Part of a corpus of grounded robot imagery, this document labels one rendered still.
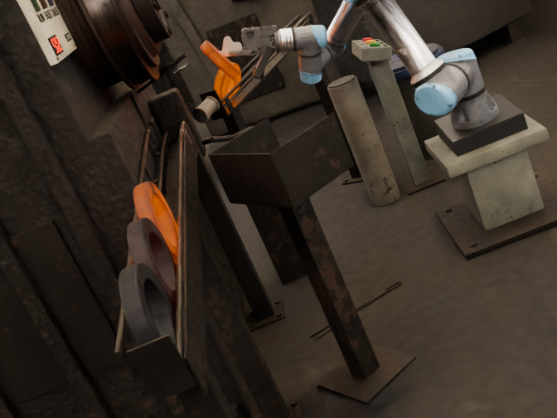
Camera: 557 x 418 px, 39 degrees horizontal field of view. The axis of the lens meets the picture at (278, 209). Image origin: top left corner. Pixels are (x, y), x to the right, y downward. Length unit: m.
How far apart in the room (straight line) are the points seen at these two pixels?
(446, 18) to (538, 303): 2.60
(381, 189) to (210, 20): 2.27
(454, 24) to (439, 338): 2.68
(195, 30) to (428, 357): 3.34
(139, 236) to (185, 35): 3.70
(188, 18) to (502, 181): 2.93
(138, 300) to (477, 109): 1.50
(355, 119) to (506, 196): 0.71
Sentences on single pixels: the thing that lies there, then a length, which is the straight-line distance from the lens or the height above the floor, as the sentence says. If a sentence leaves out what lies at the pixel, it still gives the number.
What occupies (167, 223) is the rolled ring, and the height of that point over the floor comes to 0.67.
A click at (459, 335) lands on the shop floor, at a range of 2.17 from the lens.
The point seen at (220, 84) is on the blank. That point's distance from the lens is 2.75.
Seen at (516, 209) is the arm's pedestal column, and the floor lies 0.05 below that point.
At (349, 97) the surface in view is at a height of 0.46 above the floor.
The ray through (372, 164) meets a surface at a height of 0.18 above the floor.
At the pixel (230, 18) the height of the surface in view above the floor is 0.71.
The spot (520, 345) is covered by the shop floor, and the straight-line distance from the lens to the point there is 2.06.
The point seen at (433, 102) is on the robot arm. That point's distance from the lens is 2.35.
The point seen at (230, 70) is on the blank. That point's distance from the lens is 2.50.
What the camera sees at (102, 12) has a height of 1.12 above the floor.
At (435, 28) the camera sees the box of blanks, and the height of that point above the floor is 0.28.
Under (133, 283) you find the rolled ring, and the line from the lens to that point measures 1.28.
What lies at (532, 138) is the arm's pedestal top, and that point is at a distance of 2.48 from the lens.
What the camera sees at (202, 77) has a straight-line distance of 5.11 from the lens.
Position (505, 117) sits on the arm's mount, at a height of 0.36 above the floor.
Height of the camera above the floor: 1.17
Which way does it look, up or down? 19 degrees down
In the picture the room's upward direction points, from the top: 24 degrees counter-clockwise
